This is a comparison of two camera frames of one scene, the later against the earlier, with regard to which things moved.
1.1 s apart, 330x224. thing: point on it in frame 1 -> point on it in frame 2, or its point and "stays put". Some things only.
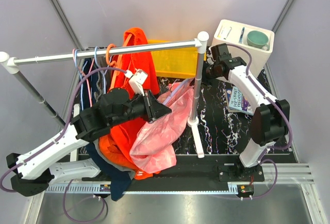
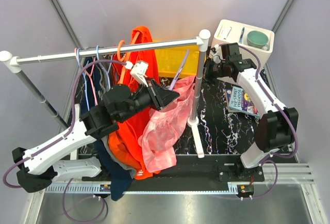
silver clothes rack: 7,59 stays put
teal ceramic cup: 258,39 stays put
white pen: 230,28 stays put
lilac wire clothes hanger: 184,85 -> 176,76
